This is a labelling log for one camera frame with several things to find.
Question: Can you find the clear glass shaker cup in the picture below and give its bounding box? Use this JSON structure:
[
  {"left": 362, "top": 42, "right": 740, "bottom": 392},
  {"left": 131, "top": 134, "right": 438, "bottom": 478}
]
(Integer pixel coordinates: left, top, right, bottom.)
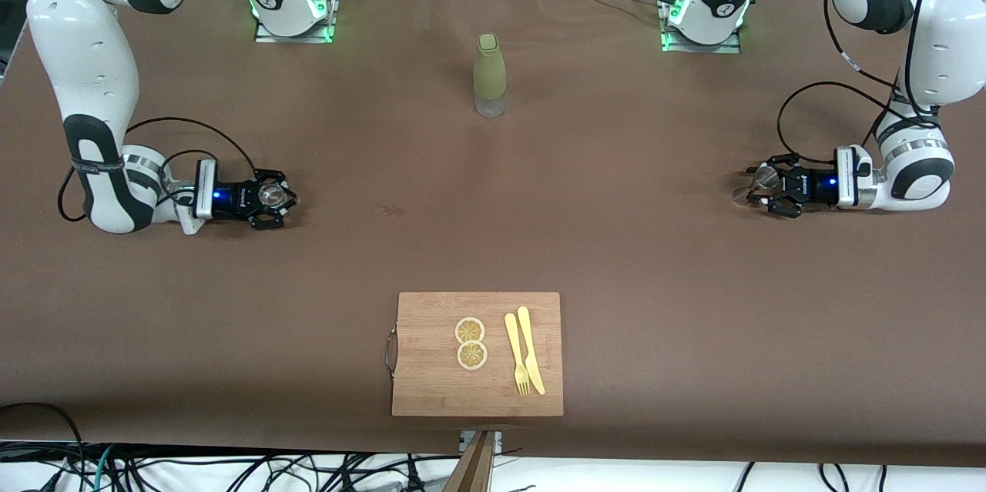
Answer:
[{"left": 258, "top": 178, "right": 298, "bottom": 211}]

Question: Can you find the yellow plastic fork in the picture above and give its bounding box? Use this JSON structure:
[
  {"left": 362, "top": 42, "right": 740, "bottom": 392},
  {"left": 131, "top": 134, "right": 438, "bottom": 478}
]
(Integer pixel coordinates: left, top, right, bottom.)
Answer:
[{"left": 504, "top": 313, "right": 532, "bottom": 397}]

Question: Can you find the yellow plastic knife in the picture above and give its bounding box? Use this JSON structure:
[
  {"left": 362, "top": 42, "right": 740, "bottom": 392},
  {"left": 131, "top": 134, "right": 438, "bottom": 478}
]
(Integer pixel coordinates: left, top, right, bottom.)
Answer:
[{"left": 517, "top": 306, "right": 546, "bottom": 396}]

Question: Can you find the wooden cutting board with handle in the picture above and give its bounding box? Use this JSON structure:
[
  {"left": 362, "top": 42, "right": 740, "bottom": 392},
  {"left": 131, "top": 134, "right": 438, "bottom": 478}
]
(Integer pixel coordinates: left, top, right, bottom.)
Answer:
[{"left": 384, "top": 291, "right": 565, "bottom": 418}]

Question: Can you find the black looped floor cable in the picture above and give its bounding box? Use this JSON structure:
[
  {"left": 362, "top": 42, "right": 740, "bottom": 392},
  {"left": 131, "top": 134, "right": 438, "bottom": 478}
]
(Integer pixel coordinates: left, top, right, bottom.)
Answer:
[{"left": 0, "top": 401, "right": 87, "bottom": 492}]

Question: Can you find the metal jigger measuring cup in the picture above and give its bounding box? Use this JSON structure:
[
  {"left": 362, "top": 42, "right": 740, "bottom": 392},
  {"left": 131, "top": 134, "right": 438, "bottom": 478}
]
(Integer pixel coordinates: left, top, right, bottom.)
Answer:
[{"left": 732, "top": 166, "right": 780, "bottom": 206}]

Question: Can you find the metal table edge bracket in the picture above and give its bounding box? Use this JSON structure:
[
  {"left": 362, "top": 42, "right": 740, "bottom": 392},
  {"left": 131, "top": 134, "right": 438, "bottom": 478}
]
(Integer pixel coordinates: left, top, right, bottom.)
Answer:
[{"left": 459, "top": 430, "right": 504, "bottom": 457}]

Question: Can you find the teal floor cable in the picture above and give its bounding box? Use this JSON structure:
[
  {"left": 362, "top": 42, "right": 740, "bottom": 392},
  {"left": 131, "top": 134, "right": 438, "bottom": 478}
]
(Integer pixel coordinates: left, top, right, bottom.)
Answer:
[{"left": 73, "top": 444, "right": 118, "bottom": 492}]

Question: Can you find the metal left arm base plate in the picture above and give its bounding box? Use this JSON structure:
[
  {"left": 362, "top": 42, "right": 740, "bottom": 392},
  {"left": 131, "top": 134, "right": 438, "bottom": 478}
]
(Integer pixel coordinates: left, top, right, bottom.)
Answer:
[{"left": 656, "top": 0, "right": 743, "bottom": 55}]

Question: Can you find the green sleeved glass bottle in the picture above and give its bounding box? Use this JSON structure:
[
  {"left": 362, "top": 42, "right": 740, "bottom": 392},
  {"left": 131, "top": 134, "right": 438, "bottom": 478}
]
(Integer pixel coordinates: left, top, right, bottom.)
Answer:
[{"left": 472, "top": 33, "right": 508, "bottom": 119}]

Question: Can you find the wooden post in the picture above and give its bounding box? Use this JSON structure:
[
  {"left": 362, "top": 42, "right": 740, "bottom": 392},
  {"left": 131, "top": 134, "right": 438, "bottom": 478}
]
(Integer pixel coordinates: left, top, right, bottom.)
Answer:
[{"left": 444, "top": 430, "right": 496, "bottom": 492}]

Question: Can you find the brown table cover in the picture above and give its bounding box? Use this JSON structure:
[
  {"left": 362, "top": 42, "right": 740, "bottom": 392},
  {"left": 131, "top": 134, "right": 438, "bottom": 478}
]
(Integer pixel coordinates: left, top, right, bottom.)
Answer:
[{"left": 0, "top": 0, "right": 986, "bottom": 468}]

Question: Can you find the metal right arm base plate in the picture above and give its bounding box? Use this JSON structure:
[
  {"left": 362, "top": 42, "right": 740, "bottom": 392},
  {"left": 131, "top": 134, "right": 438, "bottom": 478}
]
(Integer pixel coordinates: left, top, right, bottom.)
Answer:
[{"left": 253, "top": 0, "right": 342, "bottom": 44}]

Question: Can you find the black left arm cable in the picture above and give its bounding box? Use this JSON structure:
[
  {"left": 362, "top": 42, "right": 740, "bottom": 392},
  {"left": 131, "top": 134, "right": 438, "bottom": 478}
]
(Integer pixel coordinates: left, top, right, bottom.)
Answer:
[{"left": 776, "top": 0, "right": 947, "bottom": 169}]

